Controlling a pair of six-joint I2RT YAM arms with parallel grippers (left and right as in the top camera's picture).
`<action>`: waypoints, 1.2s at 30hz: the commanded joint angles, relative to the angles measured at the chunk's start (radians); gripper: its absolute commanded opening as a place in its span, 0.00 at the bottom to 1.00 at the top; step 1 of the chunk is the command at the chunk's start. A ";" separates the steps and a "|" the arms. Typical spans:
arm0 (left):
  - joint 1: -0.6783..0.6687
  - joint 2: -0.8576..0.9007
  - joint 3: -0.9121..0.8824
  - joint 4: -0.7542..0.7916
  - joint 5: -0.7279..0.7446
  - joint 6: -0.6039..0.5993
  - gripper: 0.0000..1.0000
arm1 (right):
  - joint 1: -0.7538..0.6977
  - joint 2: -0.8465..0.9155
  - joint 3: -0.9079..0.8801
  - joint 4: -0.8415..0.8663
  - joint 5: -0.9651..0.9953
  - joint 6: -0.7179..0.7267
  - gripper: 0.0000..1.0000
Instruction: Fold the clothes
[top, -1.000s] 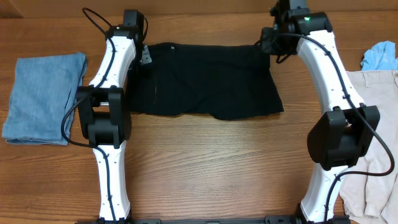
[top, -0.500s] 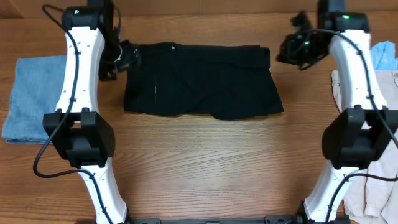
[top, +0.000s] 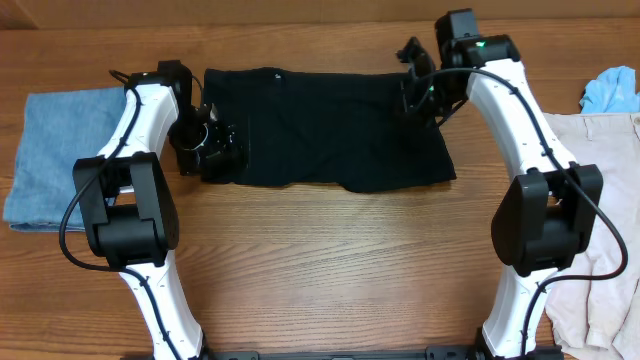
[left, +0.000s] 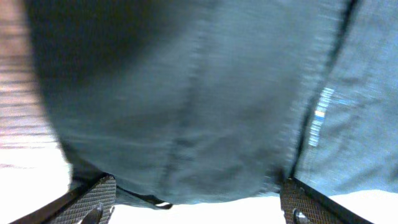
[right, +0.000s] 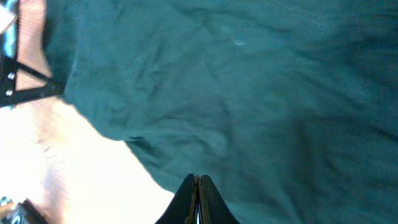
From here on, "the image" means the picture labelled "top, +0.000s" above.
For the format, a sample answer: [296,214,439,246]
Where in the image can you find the black shorts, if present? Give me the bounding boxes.
[204,68,456,193]

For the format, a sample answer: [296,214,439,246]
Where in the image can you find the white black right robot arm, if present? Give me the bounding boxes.
[397,9,603,359]

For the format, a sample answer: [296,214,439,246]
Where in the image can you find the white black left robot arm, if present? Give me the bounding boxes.
[61,60,245,359]

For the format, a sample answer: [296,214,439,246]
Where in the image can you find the folded blue denim cloth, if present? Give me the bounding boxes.
[3,87,126,232]

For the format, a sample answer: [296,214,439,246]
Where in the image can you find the light blue crumpled cloth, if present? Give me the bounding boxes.
[579,66,639,114]

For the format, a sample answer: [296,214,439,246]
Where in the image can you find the light pink garment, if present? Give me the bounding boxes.
[542,112,640,360]

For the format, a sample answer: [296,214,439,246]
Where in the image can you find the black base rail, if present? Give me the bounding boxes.
[196,346,469,360]

